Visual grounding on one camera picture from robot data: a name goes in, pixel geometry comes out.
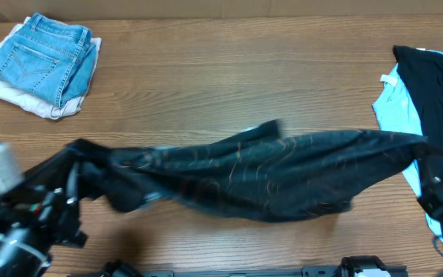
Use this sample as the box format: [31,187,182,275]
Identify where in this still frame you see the black printed cycling jersey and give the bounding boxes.
[68,121,425,222]

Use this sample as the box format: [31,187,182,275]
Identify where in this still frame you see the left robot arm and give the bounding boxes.
[0,149,88,276]

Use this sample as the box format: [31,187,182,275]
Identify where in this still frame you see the light blue t-shirt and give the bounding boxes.
[372,63,443,242]

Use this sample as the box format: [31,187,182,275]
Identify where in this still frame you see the folded white cloth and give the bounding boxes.
[0,17,92,120]

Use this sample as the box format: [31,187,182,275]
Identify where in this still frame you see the folded blue denim jeans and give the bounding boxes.
[0,13,97,108]

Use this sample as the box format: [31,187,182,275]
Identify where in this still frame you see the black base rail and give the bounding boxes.
[67,255,409,277]

